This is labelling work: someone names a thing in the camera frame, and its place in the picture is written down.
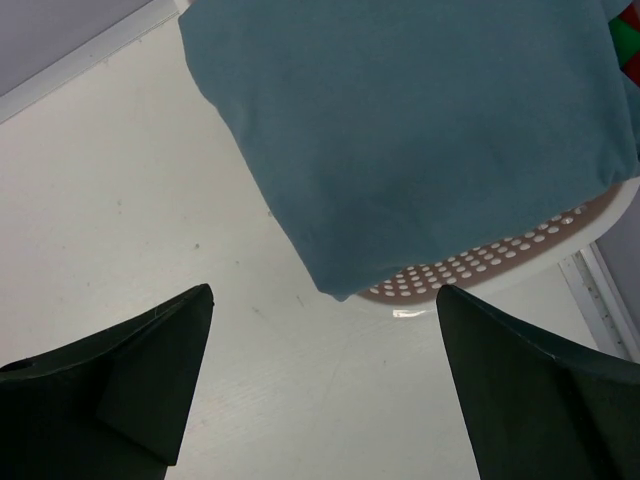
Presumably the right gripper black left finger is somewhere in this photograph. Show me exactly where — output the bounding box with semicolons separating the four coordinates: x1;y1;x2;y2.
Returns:
1;284;214;479

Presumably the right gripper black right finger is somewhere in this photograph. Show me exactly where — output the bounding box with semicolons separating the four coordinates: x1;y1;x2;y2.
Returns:
436;286;639;479

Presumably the teal blue t shirt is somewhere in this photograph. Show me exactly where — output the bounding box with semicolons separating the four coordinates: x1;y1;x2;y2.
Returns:
179;1;639;300

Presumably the white perforated laundry basket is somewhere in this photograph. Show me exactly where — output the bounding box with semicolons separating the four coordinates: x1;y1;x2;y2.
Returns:
358;178;639;309

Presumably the red green patterned cloth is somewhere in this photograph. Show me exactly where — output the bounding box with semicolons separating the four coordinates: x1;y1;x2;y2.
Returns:
609;0;640;86

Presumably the aluminium table edge rail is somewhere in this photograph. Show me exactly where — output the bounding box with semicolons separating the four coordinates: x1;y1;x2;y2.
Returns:
1;1;191;122

